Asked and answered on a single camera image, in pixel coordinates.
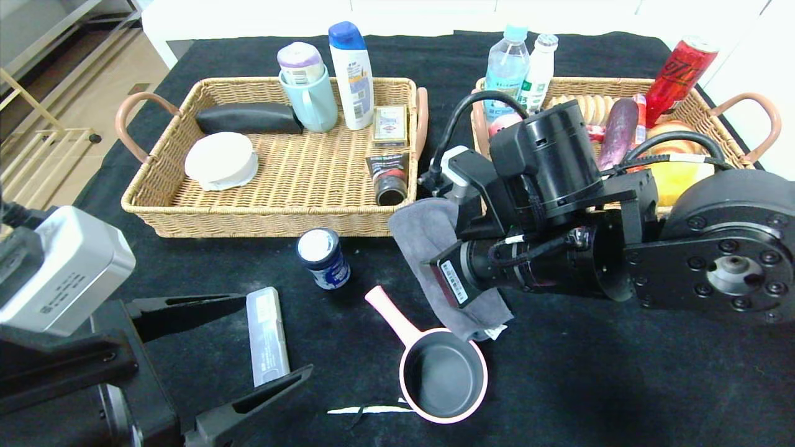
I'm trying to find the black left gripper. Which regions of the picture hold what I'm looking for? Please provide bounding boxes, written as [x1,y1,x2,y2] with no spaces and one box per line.
[0,292,314,447]

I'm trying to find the clear plastic toothbrush case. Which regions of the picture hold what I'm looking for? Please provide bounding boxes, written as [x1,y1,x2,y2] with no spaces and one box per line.
[247,287,291,387]

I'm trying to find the blue gum bottle white lid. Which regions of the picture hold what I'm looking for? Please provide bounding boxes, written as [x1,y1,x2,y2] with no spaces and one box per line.
[297,228,352,291]

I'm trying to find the grey towel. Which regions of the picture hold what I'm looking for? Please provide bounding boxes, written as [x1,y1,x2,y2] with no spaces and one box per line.
[388,199,515,342]

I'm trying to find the white tape strip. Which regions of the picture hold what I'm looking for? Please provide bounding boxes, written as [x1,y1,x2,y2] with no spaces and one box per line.
[327,404,416,415]

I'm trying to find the white round container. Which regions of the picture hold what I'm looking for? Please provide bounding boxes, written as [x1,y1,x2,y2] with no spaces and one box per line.
[184,132,259,191]

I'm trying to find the pink saucepan dark inside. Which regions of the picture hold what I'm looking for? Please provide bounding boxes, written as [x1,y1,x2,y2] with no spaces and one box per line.
[365,286,489,425]

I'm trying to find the black glasses case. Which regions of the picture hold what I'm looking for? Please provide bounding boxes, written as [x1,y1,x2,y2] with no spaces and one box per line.
[195,102,304,135]

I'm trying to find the wooden rack on wheels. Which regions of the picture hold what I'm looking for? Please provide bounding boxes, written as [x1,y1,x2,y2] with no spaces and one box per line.
[0,67,103,212]

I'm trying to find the black cosmetic tube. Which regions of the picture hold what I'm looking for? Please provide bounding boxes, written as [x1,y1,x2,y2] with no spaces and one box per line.
[366,152,411,207]

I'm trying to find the light blue mug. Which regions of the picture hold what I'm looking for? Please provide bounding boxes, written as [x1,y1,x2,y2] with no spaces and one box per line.
[279,65,339,133]

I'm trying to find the small playing card box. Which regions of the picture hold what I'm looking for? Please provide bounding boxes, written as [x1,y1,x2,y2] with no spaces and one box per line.
[372,105,409,148]

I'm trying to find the purple topped roll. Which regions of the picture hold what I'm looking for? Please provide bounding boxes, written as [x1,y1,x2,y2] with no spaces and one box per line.
[277,42,325,86]

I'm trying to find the white shampoo bottle blue cap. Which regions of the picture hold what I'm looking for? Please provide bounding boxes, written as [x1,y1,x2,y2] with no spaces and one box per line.
[328,21,375,131]

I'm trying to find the white background table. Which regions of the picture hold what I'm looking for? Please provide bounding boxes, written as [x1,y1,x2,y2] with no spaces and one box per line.
[142,0,771,63]

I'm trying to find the grey metal shelf unit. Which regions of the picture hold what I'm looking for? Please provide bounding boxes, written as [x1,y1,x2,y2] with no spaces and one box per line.
[0,0,145,84]

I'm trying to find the red apple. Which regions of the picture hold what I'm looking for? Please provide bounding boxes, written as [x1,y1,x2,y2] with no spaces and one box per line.
[489,113,522,137]

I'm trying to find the clear water bottle blue cap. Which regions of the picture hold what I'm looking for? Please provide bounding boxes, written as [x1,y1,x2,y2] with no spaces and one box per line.
[483,24,531,122]

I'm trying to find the white milk bottle green label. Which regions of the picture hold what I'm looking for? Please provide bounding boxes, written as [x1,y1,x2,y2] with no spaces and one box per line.
[515,33,559,114]

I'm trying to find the sliced bread loaf row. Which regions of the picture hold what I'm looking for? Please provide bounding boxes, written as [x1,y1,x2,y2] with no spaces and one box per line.
[550,95,616,125]

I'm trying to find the purple eggplant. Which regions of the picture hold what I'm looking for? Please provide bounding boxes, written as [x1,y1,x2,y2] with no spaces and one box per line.
[597,97,640,171]

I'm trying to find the red wrapped sausage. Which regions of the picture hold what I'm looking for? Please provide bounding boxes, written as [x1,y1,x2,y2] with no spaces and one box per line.
[630,94,647,151]

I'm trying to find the orange yellow mango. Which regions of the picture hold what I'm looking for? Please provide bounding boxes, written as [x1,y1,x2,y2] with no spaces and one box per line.
[646,160,715,207]

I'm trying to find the striped brown bread bun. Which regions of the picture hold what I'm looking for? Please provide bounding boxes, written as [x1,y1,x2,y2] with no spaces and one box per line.
[646,120,702,156]

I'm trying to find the red drink can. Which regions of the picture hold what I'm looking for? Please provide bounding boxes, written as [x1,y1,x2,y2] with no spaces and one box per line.
[645,35,720,128]

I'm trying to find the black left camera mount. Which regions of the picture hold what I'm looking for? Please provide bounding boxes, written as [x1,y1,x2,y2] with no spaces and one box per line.
[0,298,140,417]

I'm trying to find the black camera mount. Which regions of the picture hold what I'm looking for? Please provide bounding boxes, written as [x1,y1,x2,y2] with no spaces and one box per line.
[447,152,519,240]
[0,298,140,417]

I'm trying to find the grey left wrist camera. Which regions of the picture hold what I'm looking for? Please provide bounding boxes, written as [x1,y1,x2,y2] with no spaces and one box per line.
[0,206,136,337]

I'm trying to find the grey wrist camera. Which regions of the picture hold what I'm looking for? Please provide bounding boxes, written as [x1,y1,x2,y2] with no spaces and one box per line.
[0,206,136,337]
[440,146,482,204]

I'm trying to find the woven wicker basket brown handles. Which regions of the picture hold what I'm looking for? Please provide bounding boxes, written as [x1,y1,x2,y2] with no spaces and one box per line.
[470,76,782,215]
[116,77,430,238]

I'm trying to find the black left camera cable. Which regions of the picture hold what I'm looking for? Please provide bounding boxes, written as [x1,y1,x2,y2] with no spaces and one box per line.
[0,199,39,232]

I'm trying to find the black camera cable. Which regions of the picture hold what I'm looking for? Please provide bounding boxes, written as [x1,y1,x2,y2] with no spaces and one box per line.
[0,199,39,232]
[417,91,529,190]

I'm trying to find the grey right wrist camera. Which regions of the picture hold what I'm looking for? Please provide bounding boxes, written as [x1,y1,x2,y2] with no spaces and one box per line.
[440,146,482,204]

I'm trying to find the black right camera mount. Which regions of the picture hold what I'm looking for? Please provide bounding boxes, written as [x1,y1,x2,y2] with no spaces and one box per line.
[447,152,519,240]

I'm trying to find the braided right arm cable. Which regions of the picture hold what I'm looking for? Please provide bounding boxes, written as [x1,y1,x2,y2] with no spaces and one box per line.
[488,230,588,264]

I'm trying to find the black right camera cable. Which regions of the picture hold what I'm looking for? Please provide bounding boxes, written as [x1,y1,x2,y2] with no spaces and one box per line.
[417,91,529,190]

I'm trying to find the smooth black right arm cable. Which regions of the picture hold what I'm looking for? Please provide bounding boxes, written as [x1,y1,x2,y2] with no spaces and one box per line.
[612,132,734,178]

